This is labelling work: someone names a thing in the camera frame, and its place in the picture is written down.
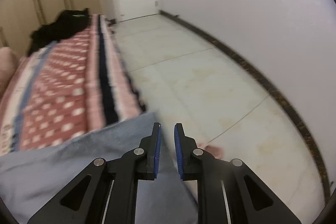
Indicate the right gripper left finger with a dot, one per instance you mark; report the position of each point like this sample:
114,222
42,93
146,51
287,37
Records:
105,191

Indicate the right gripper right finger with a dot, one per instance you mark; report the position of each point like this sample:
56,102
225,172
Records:
228,191

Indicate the pink patterned bed blanket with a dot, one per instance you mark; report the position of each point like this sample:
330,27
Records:
68,89

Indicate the pink quilted comforter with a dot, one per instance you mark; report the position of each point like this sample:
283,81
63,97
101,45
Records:
9,62

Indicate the black clothes pile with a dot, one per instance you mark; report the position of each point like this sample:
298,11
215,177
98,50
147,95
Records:
67,24

